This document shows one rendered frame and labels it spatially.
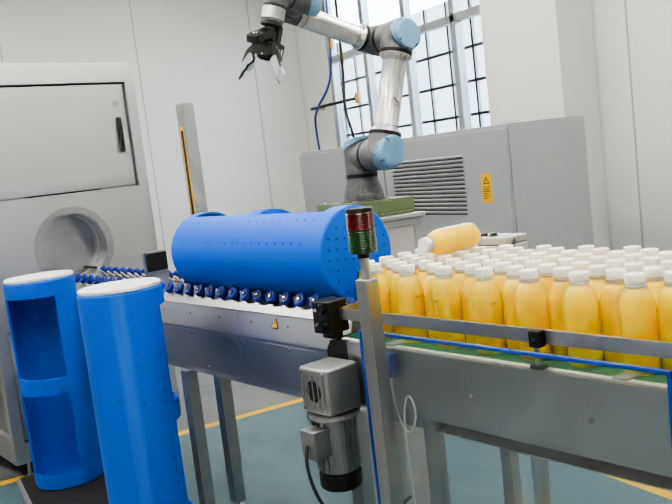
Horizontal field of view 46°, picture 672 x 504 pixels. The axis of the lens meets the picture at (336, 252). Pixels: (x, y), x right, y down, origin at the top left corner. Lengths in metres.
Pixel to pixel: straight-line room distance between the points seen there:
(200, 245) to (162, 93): 4.95
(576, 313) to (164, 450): 1.61
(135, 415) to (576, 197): 2.43
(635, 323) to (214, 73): 6.60
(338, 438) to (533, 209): 2.15
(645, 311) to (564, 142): 2.56
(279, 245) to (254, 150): 5.55
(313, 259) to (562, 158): 2.06
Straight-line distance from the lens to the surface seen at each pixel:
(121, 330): 2.68
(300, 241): 2.32
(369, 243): 1.74
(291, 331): 2.44
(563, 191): 4.07
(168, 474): 2.83
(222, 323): 2.77
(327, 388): 1.99
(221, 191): 7.77
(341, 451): 2.06
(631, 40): 4.98
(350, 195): 2.87
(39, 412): 3.77
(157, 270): 3.39
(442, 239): 2.07
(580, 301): 1.65
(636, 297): 1.59
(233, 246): 2.61
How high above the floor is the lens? 1.37
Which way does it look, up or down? 7 degrees down
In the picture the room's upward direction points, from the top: 7 degrees counter-clockwise
